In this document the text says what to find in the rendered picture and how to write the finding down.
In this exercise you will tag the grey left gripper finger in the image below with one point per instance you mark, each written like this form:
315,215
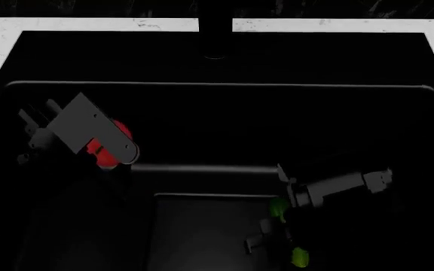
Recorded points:
54,105
26,120

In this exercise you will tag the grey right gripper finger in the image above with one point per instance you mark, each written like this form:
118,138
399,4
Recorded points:
254,245

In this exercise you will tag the green vegetable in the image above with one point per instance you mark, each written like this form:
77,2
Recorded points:
278,207

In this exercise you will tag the red vegetable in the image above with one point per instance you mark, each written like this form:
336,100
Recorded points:
106,158

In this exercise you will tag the black kitchen sink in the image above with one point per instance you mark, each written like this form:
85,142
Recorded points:
217,127

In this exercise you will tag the black faucet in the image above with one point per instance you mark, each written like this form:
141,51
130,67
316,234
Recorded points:
215,28

